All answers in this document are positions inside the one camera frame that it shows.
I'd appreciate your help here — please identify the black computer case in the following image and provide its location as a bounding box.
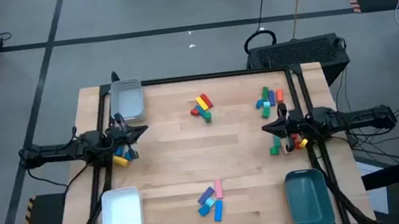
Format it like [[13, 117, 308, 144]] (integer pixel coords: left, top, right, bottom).
[[243, 30, 353, 95]]

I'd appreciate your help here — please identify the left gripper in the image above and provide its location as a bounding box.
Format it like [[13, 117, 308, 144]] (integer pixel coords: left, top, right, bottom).
[[103, 109, 152, 164]]

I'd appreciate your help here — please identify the long pink block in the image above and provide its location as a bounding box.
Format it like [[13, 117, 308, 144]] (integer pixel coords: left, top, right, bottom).
[[213, 178, 225, 201]]

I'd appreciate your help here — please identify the grey plastic bin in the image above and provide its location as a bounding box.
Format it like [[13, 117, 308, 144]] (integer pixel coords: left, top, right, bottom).
[[106, 76, 147, 126]]

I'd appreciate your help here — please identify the blue half-round block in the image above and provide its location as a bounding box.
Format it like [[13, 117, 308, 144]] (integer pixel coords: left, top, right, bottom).
[[197, 204, 212, 218]]

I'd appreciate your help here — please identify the black coiled power cable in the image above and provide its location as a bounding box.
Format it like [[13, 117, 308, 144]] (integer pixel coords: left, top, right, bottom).
[[238, 0, 278, 55]]

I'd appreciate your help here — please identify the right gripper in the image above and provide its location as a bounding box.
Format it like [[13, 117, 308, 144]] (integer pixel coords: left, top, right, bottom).
[[258, 98, 312, 156]]

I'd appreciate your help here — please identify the white rectangular tray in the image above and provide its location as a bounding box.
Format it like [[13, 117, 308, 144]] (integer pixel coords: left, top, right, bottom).
[[96, 185, 146, 224]]

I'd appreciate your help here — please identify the blue cylinder block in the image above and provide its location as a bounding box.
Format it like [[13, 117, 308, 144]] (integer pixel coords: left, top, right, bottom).
[[113, 145, 133, 163]]

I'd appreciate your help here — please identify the long teal block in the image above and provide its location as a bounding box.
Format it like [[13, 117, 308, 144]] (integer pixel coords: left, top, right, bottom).
[[194, 104, 208, 120]]

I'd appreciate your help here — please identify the white sheet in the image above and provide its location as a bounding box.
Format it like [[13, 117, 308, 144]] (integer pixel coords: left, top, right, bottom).
[[354, 158, 392, 219]]

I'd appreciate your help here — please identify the long yellow block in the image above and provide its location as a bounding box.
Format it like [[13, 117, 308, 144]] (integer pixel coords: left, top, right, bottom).
[[195, 95, 210, 112]]

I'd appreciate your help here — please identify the long purple block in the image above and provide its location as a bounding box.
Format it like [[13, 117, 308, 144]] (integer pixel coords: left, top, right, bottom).
[[196, 186, 216, 206], [267, 88, 277, 107]]

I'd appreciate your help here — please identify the yellow cylinder block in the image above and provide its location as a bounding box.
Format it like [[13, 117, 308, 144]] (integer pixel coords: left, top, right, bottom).
[[112, 154, 130, 169]]

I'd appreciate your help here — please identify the teal rectangular tray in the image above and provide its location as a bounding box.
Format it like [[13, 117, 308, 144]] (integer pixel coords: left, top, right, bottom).
[[282, 166, 337, 224]]

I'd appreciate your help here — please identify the long blue block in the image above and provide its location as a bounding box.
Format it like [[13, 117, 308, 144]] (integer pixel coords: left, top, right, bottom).
[[211, 199, 225, 223]]

